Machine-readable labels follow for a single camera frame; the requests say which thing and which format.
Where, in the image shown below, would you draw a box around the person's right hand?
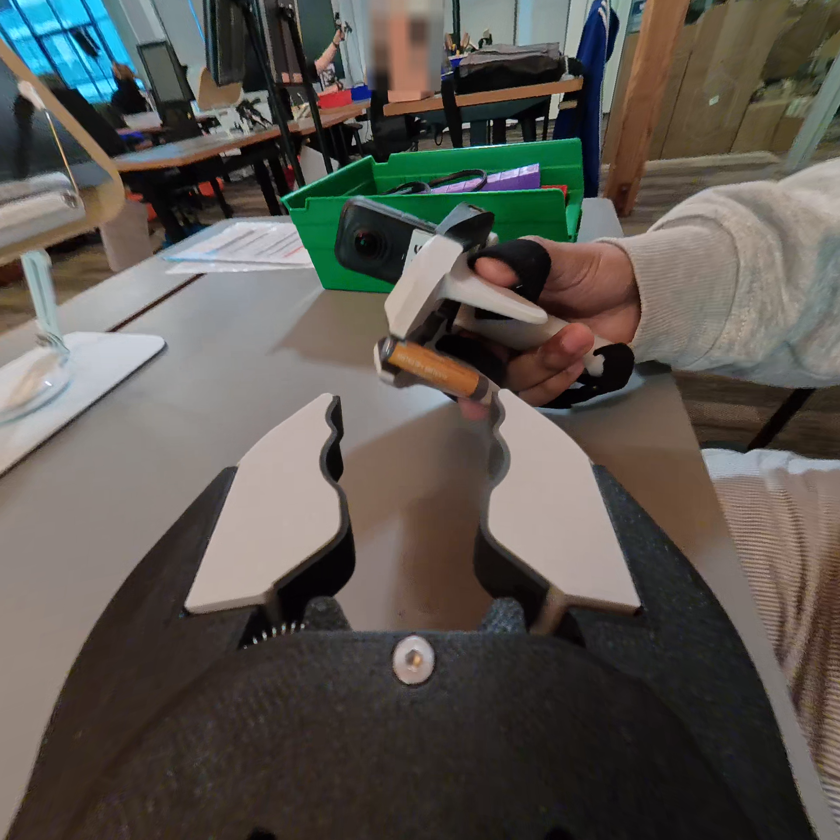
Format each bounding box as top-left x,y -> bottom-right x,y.
459,238 -> 644,422

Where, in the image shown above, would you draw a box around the grey desk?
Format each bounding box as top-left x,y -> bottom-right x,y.
0,197 -> 821,840

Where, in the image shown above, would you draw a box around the cardboard sheets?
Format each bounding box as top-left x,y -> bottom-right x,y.
659,0 -> 828,161

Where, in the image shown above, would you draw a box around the black monitor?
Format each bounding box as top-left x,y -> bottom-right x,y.
136,41 -> 198,126

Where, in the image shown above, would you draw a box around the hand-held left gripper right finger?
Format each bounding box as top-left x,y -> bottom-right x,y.
474,390 -> 644,636

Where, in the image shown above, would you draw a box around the purple box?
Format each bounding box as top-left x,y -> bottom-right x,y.
430,164 -> 542,193

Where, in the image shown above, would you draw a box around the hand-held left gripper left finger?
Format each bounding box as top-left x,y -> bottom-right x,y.
184,392 -> 357,618

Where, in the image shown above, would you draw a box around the black bag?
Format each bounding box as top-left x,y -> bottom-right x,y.
453,42 -> 567,94

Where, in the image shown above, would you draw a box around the printed paper sheet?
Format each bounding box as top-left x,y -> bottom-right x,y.
163,222 -> 315,274

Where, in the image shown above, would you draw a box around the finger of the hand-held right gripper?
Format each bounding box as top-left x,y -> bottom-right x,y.
383,235 -> 550,343
374,339 -> 501,404

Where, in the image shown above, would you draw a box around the wood-rimmed screen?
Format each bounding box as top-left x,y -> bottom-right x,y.
0,39 -> 126,263

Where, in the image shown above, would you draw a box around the long wood-top table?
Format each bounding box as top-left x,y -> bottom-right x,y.
115,101 -> 371,175

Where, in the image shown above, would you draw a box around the clear stand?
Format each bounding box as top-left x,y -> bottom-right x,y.
0,249 -> 74,424

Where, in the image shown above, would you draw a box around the green plastic bin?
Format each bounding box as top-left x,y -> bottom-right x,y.
282,138 -> 585,293

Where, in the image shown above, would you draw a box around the black cable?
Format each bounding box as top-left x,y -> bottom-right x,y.
384,169 -> 488,196

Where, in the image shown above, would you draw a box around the blue garment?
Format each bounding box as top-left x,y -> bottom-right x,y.
554,0 -> 621,198

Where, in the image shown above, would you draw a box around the person's grey sweatshirt torso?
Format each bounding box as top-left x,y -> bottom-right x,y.
702,446 -> 840,821

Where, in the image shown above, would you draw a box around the black tripod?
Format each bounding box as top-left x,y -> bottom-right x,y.
246,0 -> 332,191

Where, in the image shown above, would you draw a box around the person's right forearm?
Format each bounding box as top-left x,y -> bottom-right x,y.
600,157 -> 840,389

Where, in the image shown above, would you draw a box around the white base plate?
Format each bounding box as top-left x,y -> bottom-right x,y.
0,331 -> 166,476

